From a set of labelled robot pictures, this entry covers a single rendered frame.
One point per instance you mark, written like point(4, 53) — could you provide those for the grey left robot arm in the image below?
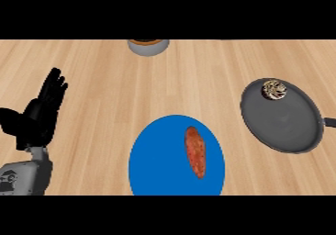
point(22, 177)

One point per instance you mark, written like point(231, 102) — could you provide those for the orange-brown sweet potato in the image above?
point(194, 151)

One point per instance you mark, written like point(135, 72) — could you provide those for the cream and brown cupcake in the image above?
point(272, 89)

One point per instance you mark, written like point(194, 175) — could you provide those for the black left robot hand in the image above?
point(40, 113)

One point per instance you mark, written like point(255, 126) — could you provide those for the dark grey frying pan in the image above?
point(283, 119)

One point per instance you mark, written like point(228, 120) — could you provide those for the grey pot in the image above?
point(147, 48)

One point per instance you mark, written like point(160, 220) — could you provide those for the blue plate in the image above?
point(162, 162)

